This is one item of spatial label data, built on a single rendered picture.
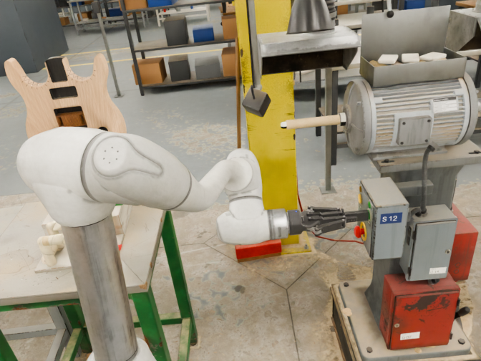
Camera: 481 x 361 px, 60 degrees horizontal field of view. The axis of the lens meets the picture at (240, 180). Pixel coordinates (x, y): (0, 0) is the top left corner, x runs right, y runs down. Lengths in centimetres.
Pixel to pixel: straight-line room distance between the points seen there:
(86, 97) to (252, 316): 148
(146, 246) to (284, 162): 124
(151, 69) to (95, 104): 481
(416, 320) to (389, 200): 67
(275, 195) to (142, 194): 193
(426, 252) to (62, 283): 123
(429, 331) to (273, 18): 158
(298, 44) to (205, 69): 496
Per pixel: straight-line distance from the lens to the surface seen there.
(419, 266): 165
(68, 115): 162
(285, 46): 133
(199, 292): 261
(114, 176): 68
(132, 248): 150
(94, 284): 93
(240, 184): 120
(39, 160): 82
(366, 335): 198
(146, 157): 69
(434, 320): 185
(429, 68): 143
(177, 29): 612
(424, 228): 155
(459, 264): 186
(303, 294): 253
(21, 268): 160
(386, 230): 130
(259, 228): 119
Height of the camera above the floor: 180
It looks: 30 degrees down
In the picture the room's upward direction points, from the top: 6 degrees counter-clockwise
